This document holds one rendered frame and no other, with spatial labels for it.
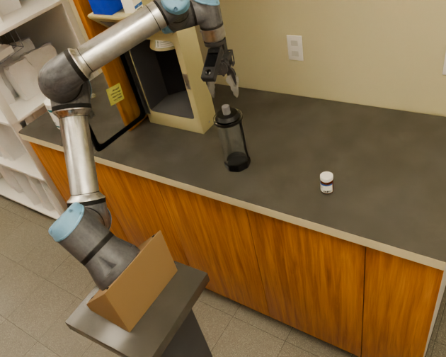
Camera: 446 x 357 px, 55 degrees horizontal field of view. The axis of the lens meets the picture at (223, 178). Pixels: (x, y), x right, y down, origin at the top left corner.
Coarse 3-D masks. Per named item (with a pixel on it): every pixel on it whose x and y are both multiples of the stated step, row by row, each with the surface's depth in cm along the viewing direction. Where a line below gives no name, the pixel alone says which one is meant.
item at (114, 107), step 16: (112, 64) 177; (96, 80) 173; (112, 80) 179; (128, 80) 186; (96, 96) 175; (112, 96) 182; (128, 96) 188; (96, 112) 178; (112, 112) 184; (128, 112) 191; (96, 128) 180; (112, 128) 186
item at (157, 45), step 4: (152, 40) 173; (156, 40) 171; (160, 40) 170; (152, 44) 173; (156, 44) 171; (160, 44) 170; (164, 44) 170; (168, 44) 170; (172, 44) 170; (152, 48) 174; (156, 48) 172; (160, 48) 171; (164, 48) 170; (168, 48) 170; (172, 48) 170
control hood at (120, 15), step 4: (92, 12) 163; (120, 12) 156; (124, 12) 155; (88, 16) 162; (92, 16) 160; (96, 16) 159; (100, 16) 158; (104, 16) 157; (108, 16) 156; (112, 16) 155; (116, 16) 154; (120, 16) 153; (124, 16) 152; (96, 20) 163; (100, 20) 161; (104, 20) 160; (108, 20) 158; (112, 20) 157; (116, 20) 155; (120, 20) 154; (104, 24) 166; (160, 32) 157
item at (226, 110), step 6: (222, 108) 151; (228, 108) 151; (234, 108) 154; (222, 114) 153; (228, 114) 152; (234, 114) 151; (216, 120) 153; (222, 120) 151; (228, 120) 150; (234, 120) 151
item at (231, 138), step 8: (240, 112) 154; (224, 128) 152; (232, 128) 152; (240, 128) 154; (224, 136) 155; (232, 136) 154; (240, 136) 156; (224, 144) 158; (232, 144) 157; (240, 144) 158; (224, 152) 161; (232, 152) 159; (240, 152) 160; (232, 160) 162; (240, 160) 162
